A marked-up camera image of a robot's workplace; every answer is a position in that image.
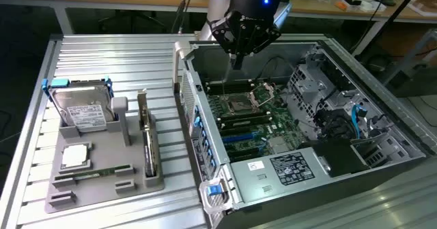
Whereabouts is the black expansion slot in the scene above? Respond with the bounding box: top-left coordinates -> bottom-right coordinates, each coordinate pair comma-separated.
227,147 -> 260,161

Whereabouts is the black hanging arm cable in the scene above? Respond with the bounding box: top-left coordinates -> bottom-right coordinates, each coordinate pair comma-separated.
171,0 -> 199,34

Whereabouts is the green loose RAM stick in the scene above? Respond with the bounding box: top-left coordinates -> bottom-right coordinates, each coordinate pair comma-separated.
54,166 -> 132,181

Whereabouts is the open black PC case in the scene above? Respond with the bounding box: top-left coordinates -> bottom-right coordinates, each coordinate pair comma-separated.
172,39 -> 431,229

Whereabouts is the grey vented disk bay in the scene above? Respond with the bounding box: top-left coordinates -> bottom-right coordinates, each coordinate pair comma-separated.
351,133 -> 410,168

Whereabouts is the CPU socket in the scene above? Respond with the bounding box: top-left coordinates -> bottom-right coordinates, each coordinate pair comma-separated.
224,93 -> 255,113

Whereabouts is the blue expansion slot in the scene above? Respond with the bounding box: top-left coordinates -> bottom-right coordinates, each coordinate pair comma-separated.
221,133 -> 255,143

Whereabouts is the open metal socket cover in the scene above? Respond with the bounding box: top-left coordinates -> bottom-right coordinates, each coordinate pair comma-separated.
248,82 -> 276,107

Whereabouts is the dark grey cabinet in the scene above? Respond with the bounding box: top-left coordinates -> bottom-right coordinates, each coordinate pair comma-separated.
382,28 -> 437,98

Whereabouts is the black air shroud box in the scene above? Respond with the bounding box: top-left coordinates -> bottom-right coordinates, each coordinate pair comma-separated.
311,138 -> 371,177

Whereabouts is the grey parts rack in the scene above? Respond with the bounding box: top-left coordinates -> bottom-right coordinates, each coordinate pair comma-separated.
42,97 -> 167,214

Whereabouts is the black tripod pole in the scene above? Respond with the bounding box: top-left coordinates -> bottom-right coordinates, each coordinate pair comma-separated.
383,0 -> 429,53

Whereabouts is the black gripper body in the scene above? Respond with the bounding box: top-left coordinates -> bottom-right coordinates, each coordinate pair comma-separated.
229,0 -> 286,54

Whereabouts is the silver power supply unit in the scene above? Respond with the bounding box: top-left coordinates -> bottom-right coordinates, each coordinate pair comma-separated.
228,147 -> 332,204

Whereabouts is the hard disk blue carrier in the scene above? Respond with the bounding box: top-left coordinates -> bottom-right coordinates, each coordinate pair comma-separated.
41,77 -> 119,132

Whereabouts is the blue disk wire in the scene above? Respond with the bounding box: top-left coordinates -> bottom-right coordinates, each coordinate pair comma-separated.
350,102 -> 367,140

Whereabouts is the silver CPU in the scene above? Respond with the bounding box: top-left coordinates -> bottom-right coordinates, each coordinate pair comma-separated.
60,145 -> 89,169

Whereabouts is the silver perforated drive cage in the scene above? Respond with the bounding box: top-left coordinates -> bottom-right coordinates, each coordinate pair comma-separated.
286,64 -> 342,127

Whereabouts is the green motherboard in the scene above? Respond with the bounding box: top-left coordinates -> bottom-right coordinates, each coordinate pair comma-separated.
204,82 -> 304,163

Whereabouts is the black graphics card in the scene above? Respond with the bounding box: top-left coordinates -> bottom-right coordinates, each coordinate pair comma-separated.
136,89 -> 159,178

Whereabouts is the installed RAM stick white label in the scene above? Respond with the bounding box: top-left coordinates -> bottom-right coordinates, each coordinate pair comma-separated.
220,116 -> 270,129

